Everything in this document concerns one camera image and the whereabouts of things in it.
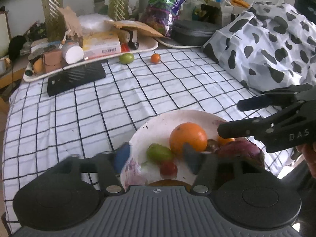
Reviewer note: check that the dark passion fruit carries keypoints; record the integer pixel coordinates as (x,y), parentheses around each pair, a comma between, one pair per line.
(212,146)

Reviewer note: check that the yellow white box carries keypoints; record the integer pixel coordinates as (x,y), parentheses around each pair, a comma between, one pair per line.
(101,44)

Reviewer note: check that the brown leather pouch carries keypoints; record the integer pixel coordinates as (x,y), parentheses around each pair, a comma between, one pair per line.
(53,60)

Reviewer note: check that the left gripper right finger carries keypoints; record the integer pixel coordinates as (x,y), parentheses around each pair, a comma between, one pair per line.
(203,166)

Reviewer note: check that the black flat device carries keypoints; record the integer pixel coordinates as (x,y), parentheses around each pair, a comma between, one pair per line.
(75,77)

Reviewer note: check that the cream oval tray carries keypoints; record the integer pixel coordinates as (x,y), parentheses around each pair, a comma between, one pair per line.
(146,44)

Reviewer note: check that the small tangerine front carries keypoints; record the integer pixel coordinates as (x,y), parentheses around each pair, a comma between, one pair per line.
(221,141)

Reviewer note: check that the person's right hand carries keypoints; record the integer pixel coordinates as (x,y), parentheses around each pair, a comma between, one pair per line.
(309,153)

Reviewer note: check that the purple snack bag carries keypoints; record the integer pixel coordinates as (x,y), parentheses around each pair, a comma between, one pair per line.
(161,14)

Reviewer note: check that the red cherry tomato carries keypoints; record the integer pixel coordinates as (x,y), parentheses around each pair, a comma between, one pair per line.
(168,170)

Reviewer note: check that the white floral plate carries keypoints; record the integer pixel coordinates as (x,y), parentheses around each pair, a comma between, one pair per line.
(138,170)

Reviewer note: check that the red dragon fruit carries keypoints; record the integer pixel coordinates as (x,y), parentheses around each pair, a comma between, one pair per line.
(243,148)

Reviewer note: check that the white cylinder bottle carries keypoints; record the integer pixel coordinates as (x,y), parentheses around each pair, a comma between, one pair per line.
(72,52)

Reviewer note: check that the small tangerine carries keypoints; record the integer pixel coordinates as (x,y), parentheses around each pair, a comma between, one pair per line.
(155,58)
(221,141)

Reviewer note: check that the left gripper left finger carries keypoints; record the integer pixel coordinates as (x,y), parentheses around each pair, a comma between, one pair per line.
(109,166)

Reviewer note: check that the left glass plant vase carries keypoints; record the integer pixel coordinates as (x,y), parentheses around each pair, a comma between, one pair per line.
(54,20)

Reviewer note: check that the grey zip case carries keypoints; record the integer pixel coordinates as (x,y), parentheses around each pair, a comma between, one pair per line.
(194,33)

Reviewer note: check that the green lime by tray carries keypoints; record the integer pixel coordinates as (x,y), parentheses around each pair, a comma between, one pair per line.
(126,58)

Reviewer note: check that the checkered white tablecloth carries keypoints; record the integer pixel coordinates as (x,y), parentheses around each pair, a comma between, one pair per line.
(97,117)

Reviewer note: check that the small tangerine back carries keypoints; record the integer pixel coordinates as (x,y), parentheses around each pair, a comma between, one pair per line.
(155,58)

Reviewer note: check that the torn brown paper bag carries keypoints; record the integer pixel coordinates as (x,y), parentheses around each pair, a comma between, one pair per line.
(72,24)

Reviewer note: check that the brown padded envelope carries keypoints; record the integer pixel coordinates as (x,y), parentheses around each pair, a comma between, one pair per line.
(142,28)

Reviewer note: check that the small green lime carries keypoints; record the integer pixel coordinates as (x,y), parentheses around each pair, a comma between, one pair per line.
(157,153)

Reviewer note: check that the large orange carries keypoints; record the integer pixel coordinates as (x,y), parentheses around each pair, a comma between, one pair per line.
(190,133)

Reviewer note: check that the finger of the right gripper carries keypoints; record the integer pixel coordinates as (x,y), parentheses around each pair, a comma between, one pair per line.
(257,127)
(282,97)

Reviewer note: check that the cow-print cloth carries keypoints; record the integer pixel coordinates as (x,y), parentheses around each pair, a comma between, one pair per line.
(267,46)

